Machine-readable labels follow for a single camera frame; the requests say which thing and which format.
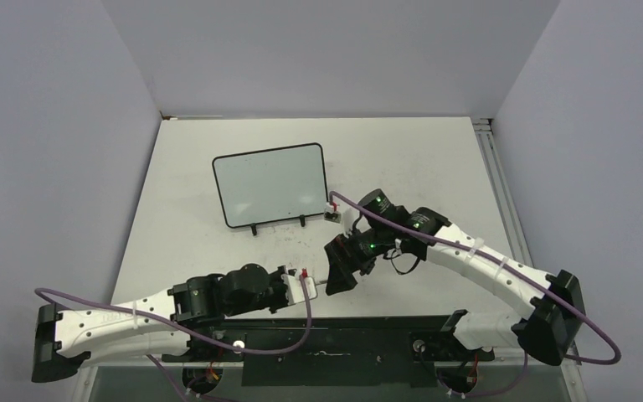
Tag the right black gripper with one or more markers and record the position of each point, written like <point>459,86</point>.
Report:
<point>343,261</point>

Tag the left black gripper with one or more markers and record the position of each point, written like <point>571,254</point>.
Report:
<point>277,275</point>

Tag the white marker pen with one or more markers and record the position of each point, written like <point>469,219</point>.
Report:
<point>320,281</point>

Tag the small black-framed whiteboard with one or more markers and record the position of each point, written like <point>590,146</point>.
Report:
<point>271,185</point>

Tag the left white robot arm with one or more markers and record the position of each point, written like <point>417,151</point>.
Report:
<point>72,332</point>

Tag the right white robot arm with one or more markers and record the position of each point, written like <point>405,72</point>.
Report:
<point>545,308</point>

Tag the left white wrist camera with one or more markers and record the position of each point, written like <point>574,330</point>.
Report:
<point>300,287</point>

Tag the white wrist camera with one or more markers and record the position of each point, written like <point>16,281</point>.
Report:
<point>300,287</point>
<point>331,213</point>

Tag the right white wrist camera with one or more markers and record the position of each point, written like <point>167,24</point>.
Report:
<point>331,213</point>

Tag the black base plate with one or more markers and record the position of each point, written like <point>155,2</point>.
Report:
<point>354,351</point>

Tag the aluminium frame rail right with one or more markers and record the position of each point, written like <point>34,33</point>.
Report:
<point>494,216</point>

